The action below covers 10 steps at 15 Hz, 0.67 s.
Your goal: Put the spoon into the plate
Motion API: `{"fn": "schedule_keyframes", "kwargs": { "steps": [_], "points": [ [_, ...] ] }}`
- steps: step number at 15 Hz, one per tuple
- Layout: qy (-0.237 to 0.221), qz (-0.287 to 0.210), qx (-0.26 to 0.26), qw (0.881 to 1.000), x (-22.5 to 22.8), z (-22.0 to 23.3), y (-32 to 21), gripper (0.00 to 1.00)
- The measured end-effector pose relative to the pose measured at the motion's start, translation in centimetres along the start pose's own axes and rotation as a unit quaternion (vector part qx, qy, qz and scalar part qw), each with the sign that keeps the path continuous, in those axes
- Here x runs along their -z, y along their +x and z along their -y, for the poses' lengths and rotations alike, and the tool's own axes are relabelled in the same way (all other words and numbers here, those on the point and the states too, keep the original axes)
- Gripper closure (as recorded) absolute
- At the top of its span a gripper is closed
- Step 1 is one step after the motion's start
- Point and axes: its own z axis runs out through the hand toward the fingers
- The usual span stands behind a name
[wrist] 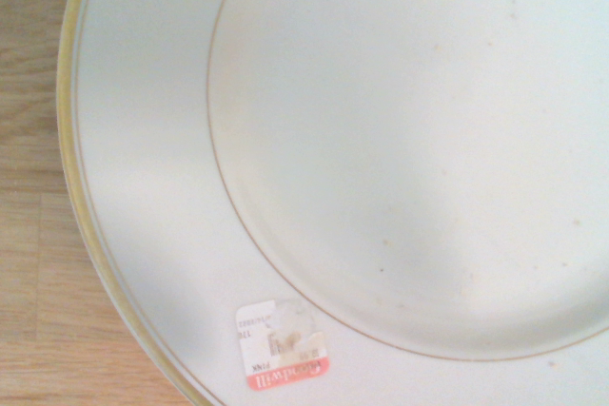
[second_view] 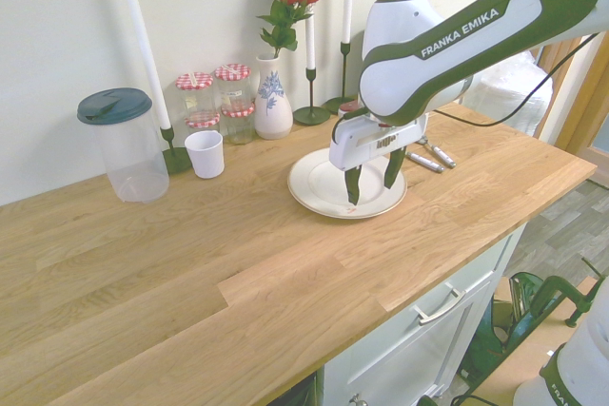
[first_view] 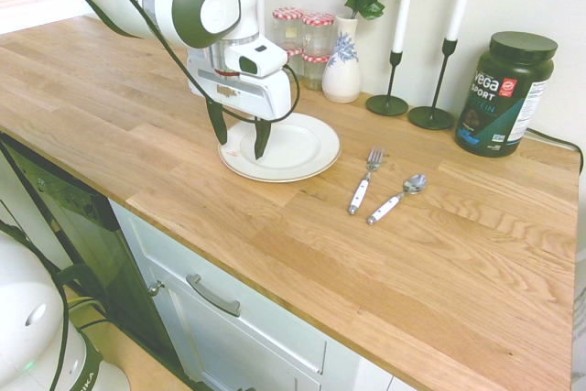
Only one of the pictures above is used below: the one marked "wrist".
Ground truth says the white gold-rimmed plate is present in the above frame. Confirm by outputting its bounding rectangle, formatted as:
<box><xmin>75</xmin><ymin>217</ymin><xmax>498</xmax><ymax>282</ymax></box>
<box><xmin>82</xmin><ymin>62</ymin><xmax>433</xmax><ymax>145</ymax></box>
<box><xmin>55</xmin><ymin>0</ymin><xmax>609</xmax><ymax>406</ymax></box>

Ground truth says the white and red price sticker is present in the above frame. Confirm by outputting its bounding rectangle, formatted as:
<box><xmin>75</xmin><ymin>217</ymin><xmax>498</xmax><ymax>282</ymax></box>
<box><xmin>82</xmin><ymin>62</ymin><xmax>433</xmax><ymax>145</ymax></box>
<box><xmin>235</xmin><ymin>299</ymin><xmax>331</xmax><ymax>393</ymax></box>

